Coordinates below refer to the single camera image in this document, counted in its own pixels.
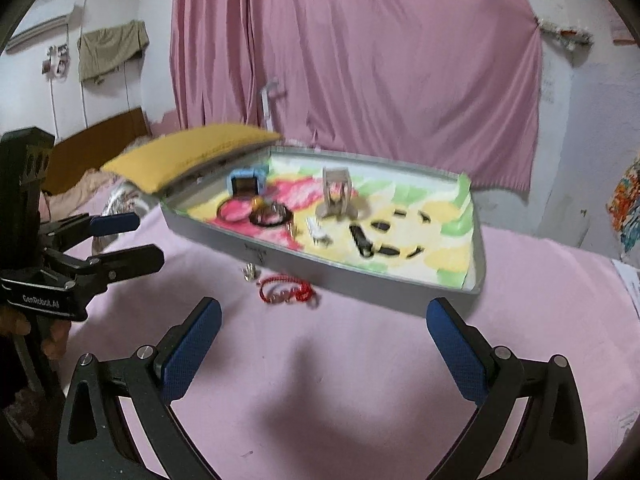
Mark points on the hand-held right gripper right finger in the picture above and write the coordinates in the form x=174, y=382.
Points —
x=457, y=355

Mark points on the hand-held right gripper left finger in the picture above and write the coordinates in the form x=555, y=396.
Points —
x=192, y=350

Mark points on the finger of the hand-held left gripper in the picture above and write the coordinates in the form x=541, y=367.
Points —
x=117, y=223
x=130, y=260

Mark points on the grey metal box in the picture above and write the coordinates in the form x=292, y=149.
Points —
x=225, y=237

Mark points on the blue smartwatch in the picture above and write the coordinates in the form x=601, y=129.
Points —
x=246, y=182

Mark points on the black hair clip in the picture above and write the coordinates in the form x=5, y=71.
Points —
x=360, y=241

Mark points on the small white hair clip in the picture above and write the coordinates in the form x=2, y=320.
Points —
x=317, y=232

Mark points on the beige hair claw clip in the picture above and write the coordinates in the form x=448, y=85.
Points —
x=337, y=207

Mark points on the person's left hand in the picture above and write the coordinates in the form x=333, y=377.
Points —
x=50, y=340

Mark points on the floral patterned pillow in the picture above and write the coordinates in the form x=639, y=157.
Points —
x=125, y=202

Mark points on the beige blanket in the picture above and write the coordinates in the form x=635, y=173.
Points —
x=80, y=185

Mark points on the wooden headboard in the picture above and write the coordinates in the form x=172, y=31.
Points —
x=100, y=140

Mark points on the yellow pillow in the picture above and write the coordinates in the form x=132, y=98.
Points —
x=190, y=152

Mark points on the colourful printed box lining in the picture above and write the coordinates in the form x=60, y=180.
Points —
x=435, y=255

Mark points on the white air conditioner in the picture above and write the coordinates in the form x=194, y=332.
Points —
x=42, y=27

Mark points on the olive hanging cloth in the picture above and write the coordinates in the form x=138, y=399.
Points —
x=112, y=50

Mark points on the white paper sheet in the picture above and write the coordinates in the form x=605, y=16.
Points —
x=630, y=285

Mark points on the pink curtain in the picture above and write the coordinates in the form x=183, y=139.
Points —
x=375, y=60

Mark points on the wall hook with trinkets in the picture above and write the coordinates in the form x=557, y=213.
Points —
x=55, y=60

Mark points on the colourful figure wall poster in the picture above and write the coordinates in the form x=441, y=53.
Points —
x=625, y=210

